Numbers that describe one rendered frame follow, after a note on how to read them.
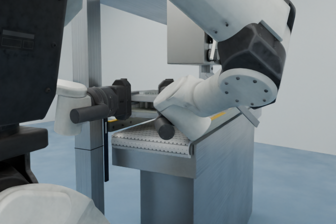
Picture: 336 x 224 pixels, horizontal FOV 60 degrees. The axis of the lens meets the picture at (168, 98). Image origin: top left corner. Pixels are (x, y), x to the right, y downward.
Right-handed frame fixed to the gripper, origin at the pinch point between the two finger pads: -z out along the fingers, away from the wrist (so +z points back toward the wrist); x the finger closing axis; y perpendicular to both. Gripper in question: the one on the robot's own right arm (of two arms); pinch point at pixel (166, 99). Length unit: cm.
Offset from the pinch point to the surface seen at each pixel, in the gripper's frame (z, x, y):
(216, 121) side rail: -8.2, 8.7, 18.1
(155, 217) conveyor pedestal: -9.7, 41.7, -2.8
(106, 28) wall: -542, -90, -50
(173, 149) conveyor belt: 7.1, 13.1, 0.9
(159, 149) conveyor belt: 4.6, 13.6, -2.7
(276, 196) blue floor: -123, 94, 104
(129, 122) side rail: -13.7, 9.0, -10.8
